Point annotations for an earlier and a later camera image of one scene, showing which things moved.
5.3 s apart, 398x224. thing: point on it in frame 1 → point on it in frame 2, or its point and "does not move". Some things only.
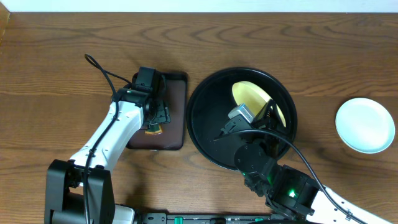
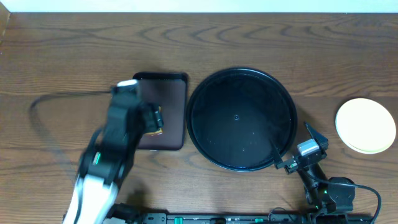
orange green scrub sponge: x=154 y=129 does not move
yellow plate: x=255 y=98 → x=365 y=126
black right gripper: x=274 y=122 → x=323 y=142
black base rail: x=170 y=218 does not move
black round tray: x=210 y=104 does not move
